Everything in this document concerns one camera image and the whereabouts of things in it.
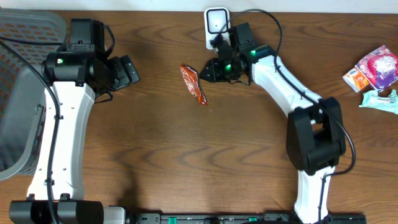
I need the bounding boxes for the red snack wrapper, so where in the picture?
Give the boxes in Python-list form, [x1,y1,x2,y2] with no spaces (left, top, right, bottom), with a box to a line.
[180,65,208,106]

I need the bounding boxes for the orange tissue pack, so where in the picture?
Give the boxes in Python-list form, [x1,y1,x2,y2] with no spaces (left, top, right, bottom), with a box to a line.
[343,67,369,93]

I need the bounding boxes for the teal wipes packet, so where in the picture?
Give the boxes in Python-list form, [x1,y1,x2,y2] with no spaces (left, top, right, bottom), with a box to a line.
[359,90,397,114]

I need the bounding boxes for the purple Carefree pad package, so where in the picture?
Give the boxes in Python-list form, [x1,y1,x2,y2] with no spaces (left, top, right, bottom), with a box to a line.
[356,45,397,91]

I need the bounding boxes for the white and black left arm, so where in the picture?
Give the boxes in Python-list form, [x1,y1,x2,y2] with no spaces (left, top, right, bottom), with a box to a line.
[9,19,140,223]

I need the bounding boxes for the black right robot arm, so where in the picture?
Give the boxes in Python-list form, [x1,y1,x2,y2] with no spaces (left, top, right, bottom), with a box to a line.
[200,22,347,223]

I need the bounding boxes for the white barcode scanner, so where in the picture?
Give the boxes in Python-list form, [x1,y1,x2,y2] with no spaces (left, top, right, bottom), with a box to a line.
[203,7,231,50]

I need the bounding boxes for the grey plastic mesh basket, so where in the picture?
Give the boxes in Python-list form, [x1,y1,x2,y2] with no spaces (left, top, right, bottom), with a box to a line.
[1,9,67,180]

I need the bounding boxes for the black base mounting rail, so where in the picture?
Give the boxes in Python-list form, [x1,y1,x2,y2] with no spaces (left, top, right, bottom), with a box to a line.
[133,212,368,224]

